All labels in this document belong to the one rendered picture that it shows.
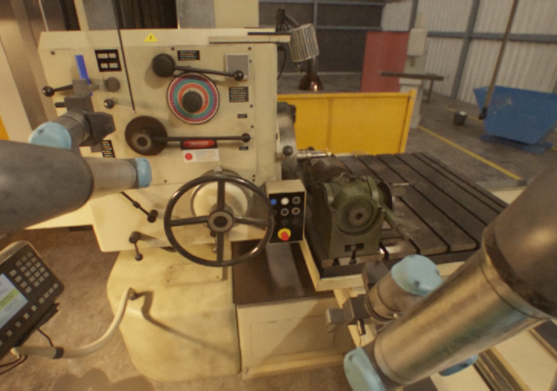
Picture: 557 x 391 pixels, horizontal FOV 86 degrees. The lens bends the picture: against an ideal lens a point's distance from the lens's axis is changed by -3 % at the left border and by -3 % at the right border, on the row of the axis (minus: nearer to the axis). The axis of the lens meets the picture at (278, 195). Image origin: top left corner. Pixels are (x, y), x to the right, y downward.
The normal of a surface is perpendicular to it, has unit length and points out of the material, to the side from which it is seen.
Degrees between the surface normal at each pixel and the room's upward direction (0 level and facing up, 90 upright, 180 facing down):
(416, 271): 24
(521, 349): 0
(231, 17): 90
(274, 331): 90
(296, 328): 90
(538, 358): 0
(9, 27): 90
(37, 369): 0
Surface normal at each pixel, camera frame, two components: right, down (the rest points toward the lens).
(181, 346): 0.15, 0.47
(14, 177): 0.81, -0.12
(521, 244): -0.95, -0.05
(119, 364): 0.00, -0.88
